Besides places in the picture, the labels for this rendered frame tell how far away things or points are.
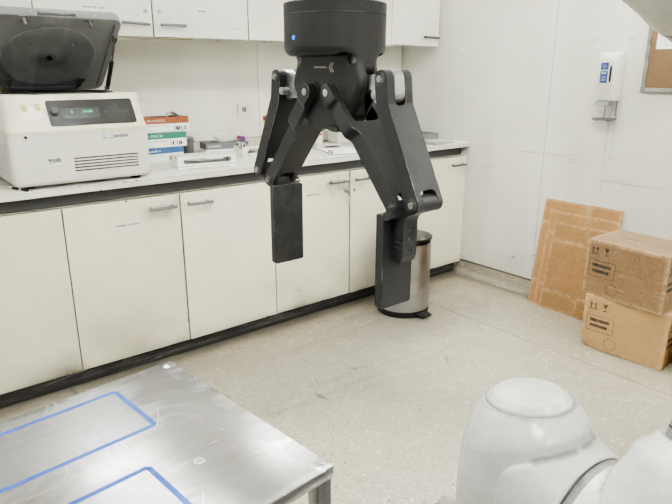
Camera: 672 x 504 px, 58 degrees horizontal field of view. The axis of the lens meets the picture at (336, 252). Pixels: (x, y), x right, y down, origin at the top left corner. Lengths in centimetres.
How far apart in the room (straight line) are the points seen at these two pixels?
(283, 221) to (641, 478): 44
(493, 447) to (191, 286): 236
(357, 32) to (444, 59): 380
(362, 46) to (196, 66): 314
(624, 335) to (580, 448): 248
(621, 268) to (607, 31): 125
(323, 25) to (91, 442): 75
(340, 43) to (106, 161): 234
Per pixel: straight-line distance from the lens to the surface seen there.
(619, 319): 324
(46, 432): 106
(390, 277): 44
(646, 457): 71
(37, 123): 265
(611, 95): 347
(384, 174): 42
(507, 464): 77
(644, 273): 311
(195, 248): 294
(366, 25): 44
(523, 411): 76
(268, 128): 52
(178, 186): 290
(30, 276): 272
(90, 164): 270
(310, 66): 47
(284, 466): 90
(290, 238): 54
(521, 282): 400
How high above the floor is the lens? 135
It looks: 17 degrees down
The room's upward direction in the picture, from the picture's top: straight up
